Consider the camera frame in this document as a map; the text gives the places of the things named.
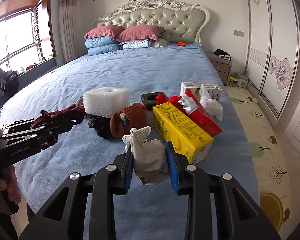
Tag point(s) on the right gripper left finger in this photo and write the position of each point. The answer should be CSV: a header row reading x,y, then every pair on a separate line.
x,y
113,179

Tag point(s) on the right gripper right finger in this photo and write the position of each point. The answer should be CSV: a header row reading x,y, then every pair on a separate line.
x,y
205,193

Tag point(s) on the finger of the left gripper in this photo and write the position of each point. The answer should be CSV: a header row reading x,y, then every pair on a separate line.
x,y
46,126
20,124

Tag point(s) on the dark maroon sock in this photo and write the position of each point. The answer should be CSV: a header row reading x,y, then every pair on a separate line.
x,y
72,114

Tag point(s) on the white grey sock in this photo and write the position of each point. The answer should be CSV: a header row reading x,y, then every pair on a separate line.
x,y
150,162

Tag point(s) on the yellow carton box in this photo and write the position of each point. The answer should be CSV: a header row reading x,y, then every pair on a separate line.
x,y
186,136

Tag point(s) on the black sock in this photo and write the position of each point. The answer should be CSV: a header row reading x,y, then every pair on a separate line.
x,y
101,125

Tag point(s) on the white foam block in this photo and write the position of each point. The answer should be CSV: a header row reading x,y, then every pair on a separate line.
x,y
106,101

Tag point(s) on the brown sock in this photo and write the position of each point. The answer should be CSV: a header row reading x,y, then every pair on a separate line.
x,y
134,116

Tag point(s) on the red snack wrapper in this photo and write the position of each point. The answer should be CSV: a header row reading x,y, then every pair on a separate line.
x,y
190,106

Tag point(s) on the black foam square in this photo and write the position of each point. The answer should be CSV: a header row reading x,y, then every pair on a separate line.
x,y
149,99

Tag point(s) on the red cloth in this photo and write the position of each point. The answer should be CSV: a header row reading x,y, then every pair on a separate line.
x,y
161,98

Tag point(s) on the person's left hand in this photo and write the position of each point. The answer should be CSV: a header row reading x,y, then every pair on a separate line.
x,y
11,187

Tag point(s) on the cartoon play mat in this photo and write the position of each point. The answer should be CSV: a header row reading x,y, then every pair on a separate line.
x,y
269,162

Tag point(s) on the blue bed sheet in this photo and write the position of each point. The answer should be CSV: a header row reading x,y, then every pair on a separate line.
x,y
145,212

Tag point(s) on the white milk carton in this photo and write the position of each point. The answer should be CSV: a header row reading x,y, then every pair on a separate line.
x,y
213,90

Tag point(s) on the blue folded quilt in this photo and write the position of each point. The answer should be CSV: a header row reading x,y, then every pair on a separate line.
x,y
101,45

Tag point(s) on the green white storage box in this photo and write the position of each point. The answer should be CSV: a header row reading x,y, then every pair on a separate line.
x,y
242,80

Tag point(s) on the left pink pillow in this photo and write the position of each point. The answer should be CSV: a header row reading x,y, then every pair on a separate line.
x,y
112,31

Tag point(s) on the pink pillow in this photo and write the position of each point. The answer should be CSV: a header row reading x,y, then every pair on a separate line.
x,y
112,31
140,32

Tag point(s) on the grey nightstand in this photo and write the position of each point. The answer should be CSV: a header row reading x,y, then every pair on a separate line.
x,y
222,66

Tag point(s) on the beige curtain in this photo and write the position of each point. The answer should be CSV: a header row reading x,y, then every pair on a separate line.
x,y
67,20

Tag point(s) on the black clothes on nightstand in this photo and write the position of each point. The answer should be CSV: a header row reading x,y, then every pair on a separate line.
x,y
222,54

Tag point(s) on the light blue folded blanket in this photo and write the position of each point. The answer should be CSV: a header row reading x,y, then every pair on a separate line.
x,y
132,44

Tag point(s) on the right pink pillow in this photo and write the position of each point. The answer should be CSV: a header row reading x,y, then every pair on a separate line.
x,y
140,32

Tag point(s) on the small orange object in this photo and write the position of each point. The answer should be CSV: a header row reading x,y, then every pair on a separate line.
x,y
182,44

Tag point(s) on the green tufted headboard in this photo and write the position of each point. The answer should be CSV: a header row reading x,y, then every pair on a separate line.
x,y
182,22

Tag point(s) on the white sliding wardrobe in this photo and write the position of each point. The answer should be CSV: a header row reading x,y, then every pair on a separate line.
x,y
273,63

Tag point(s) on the window with wooden frame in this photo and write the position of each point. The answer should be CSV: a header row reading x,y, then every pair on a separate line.
x,y
26,37

